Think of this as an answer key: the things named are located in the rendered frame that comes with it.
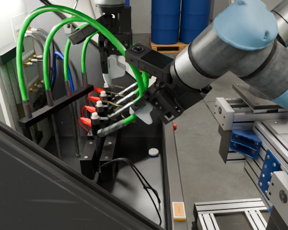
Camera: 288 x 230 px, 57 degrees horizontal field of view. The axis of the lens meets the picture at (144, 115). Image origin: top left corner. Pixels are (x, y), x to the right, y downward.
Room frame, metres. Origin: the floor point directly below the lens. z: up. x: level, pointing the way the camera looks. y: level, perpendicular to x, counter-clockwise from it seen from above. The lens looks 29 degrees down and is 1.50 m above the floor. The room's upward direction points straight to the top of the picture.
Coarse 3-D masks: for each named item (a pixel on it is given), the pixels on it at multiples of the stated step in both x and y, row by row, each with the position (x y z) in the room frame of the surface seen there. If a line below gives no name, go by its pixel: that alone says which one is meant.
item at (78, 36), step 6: (102, 18) 0.68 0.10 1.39; (102, 24) 0.68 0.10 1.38; (108, 24) 0.68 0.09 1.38; (78, 30) 0.68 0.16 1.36; (84, 30) 0.68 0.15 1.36; (90, 30) 0.68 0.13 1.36; (96, 30) 0.68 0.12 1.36; (72, 36) 0.68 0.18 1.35; (78, 36) 0.68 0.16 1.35; (84, 36) 0.68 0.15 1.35; (72, 42) 0.68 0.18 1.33; (78, 42) 0.69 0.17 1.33
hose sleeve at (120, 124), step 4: (120, 120) 0.58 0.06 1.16; (112, 124) 0.59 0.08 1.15; (116, 124) 0.58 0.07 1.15; (120, 124) 0.57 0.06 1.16; (124, 124) 0.57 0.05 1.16; (104, 128) 0.60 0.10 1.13; (108, 128) 0.59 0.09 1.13; (112, 128) 0.58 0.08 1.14; (116, 128) 0.58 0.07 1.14; (120, 128) 0.58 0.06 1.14; (104, 132) 0.59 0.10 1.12; (108, 132) 0.59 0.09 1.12
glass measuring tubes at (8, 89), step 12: (0, 48) 0.78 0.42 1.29; (12, 48) 0.78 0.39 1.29; (0, 60) 0.71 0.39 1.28; (12, 60) 0.79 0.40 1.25; (0, 72) 0.72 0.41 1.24; (12, 72) 0.76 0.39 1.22; (24, 72) 0.84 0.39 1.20; (0, 84) 0.72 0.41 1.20; (12, 84) 0.76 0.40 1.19; (0, 96) 0.71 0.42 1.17; (12, 96) 0.73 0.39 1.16; (12, 108) 0.72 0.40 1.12; (12, 120) 0.73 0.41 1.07; (24, 132) 0.76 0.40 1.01; (36, 132) 0.83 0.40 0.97
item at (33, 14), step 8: (40, 8) 0.65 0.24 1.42; (48, 8) 0.64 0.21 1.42; (56, 8) 0.63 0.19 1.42; (64, 8) 0.62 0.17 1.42; (72, 8) 0.62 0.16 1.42; (32, 16) 0.66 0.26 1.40; (80, 16) 0.61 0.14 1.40; (88, 16) 0.61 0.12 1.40; (24, 24) 0.67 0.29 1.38; (96, 24) 0.59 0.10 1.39; (24, 32) 0.68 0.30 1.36; (104, 32) 0.58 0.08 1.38; (112, 40) 0.58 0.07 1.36; (16, 48) 0.69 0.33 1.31; (120, 48) 0.57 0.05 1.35; (16, 56) 0.69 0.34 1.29; (16, 64) 0.70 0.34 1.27; (136, 72) 0.56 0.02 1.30; (24, 88) 0.70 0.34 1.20; (144, 88) 0.55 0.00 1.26; (24, 96) 0.70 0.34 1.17; (128, 120) 0.56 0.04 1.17
